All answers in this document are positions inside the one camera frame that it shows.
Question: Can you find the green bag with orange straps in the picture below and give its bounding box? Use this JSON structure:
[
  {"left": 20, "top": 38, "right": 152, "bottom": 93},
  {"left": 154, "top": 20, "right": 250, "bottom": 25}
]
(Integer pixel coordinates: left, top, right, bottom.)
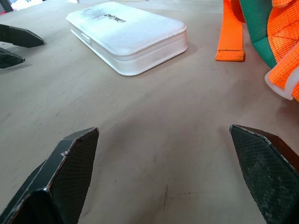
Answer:
[{"left": 214, "top": 0, "right": 299, "bottom": 102}]

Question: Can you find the dark object behind table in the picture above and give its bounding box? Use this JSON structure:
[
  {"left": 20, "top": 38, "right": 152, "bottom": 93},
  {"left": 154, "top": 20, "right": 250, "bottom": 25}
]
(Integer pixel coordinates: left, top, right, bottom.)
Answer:
[{"left": 0, "top": 0, "right": 14, "bottom": 14}]

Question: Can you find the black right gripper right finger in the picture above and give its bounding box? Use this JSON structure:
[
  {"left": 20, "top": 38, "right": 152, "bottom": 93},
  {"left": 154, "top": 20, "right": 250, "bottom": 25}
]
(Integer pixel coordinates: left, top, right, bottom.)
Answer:
[{"left": 229, "top": 125, "right": 299, "bottom": 224}]

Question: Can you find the white rectangular plastic case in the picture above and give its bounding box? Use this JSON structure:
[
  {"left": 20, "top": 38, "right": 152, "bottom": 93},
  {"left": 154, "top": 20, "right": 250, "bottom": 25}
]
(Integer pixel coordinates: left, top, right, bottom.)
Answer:
[{"left": 65, "top": 1, "right": 188, "bottom": 77}]

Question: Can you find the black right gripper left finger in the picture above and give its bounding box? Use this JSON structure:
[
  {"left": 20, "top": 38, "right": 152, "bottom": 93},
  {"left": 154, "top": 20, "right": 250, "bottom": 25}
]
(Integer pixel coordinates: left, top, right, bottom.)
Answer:
[{"left": 0, "top": 127, "right": 100, "bottom": 224}]

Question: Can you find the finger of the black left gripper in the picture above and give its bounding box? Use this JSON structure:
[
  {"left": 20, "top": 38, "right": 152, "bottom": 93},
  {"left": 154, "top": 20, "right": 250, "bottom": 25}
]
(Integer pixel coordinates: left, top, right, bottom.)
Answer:
[
  {"left": 0, "top": 47, "right": 26, "bottom": 69},
  {"left": 0, "top": 24, "right": 46, "bottom": 49}
]

